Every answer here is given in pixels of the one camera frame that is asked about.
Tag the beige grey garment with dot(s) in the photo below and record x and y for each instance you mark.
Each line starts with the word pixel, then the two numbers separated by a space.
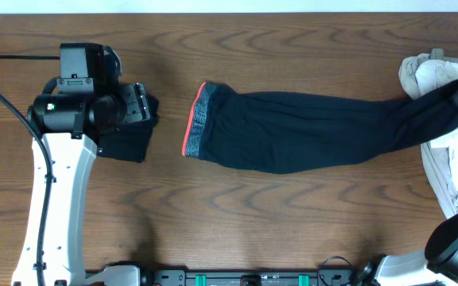
pixel 410 67

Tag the dark navy leggings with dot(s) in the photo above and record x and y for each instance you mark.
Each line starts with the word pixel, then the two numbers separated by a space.
pixel 275 132

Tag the white crumpled garment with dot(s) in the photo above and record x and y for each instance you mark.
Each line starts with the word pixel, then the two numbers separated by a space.
pixel 440 156

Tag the folded black polo shirt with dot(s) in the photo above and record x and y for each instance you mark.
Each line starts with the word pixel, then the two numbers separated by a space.
pixel 130 142

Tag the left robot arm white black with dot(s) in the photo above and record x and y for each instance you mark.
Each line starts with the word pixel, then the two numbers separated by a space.
pixel 75 125

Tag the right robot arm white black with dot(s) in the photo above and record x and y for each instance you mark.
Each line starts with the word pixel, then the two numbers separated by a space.
pixel 388 126

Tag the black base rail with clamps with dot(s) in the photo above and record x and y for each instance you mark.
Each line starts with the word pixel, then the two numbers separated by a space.
pixel 333 271

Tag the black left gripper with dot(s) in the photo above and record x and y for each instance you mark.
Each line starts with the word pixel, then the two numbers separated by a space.
pixel 137 103

